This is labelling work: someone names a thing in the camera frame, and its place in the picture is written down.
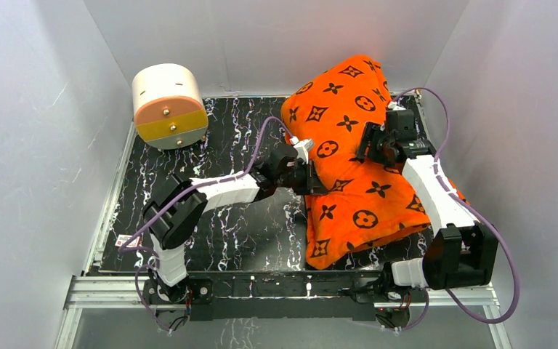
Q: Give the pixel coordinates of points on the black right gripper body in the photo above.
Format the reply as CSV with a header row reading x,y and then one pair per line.
x,y
378,147

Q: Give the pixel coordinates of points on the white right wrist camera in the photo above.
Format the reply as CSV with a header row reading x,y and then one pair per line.
x,y
394,106

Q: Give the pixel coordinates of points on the aluminium frame rail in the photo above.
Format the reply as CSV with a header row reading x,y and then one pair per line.
x,y
119,292

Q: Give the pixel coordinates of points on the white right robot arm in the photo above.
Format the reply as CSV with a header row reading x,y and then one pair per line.
x,y
463,249

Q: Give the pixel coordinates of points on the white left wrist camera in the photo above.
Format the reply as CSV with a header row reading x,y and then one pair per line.
x,y
302,147

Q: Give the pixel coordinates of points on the orange patterned pillowcase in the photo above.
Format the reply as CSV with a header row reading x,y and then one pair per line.
x,y
367,204

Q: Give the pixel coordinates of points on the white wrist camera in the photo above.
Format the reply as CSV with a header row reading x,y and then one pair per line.
x,y
302,147
394,106

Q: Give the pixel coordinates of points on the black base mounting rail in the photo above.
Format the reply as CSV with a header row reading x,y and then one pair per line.
x,y
356,295

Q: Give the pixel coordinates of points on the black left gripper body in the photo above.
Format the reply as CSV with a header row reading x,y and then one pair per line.
x,y
312,180

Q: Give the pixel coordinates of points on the cream drum with orange face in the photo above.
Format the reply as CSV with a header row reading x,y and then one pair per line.
x,y
168,108

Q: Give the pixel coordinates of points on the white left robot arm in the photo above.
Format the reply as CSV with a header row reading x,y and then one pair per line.
x,y
171,215

